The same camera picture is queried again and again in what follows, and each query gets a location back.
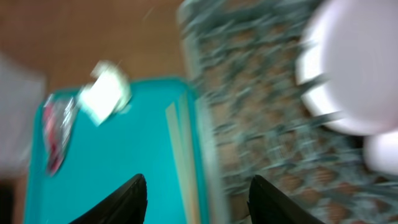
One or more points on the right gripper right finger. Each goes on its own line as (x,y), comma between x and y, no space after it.
(268,205)

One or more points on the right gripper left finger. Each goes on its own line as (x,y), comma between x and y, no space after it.
(126,205)

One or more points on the wooden chopstick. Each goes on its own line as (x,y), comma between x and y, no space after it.
(180,161)
(188,162)

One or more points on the small white pink bowl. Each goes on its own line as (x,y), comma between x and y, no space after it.
(380,152)

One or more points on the large white plate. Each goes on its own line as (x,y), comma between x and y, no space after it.
(353,44)

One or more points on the teal plastic tray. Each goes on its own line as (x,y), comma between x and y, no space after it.
(140,140)

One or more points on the crumpled white napkin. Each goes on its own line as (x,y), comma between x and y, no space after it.
(109,94)

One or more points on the red foil wrapper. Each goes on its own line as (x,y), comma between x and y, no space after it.
(58,118)

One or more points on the grey dish rack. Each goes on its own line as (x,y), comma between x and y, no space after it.
(240,56)

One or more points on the clear plastic bin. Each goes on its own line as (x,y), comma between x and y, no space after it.
(22,91)

